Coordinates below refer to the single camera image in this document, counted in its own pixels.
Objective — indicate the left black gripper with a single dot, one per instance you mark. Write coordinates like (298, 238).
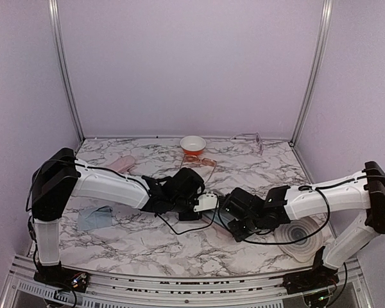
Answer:
(190, 217)

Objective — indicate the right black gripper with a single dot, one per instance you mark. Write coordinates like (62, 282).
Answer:
(239, 236)

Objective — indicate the pink hard glasses case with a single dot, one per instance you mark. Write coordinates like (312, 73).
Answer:
(211, 214)

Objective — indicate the light blue cleaning cloth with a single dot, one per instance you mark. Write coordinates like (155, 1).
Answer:
(221, 221)

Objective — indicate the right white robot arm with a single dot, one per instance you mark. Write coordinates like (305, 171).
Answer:
(363, 191)

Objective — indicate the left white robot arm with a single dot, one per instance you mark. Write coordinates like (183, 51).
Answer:
(64, 176)

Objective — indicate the pink transparent sunglasses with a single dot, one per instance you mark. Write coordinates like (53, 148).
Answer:
(205, 167)

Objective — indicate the grey swirl ceramic plate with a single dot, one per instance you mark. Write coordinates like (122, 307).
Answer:
(305, 248)

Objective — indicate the orange white bowl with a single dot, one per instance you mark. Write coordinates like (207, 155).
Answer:
(193, 145)

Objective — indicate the pink soft glasses case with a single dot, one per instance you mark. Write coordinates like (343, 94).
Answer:
(123, 164)

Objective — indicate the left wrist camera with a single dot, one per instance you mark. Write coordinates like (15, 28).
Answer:
(206, 201)

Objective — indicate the front aluminium rail base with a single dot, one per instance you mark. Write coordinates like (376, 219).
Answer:
(120, 290)

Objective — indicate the right aluminium frame post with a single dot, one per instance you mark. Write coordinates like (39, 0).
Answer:
(323, 32)

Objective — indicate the aluminium frame post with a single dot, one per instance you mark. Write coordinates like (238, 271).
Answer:
(63, 67)
(323, 32)

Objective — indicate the left aluminium frame post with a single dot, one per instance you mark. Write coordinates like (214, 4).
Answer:
(63, 67)

